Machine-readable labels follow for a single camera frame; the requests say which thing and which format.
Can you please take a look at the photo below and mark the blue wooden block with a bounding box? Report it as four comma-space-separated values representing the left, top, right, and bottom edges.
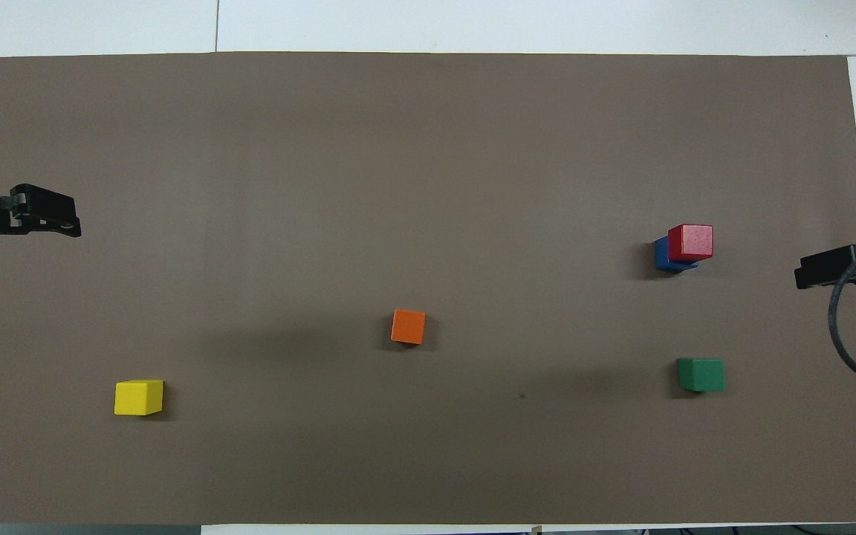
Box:
655, 237, 699, 273

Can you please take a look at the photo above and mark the yellow wooden block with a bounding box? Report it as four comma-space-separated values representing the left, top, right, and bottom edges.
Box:
114, 380, 165, 417

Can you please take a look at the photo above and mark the orange wooden block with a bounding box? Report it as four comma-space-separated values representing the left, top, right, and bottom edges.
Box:
390, 309, 427, 346

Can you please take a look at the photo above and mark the brown paper mat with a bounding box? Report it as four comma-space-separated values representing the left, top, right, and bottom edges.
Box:
0, 51, 856, 527

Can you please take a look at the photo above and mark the green wooden block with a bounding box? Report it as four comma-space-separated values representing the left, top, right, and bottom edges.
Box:
677, 357, 726, 393

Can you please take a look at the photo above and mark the red wooden block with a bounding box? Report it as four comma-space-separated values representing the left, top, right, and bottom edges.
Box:
668, 224, 714, 263

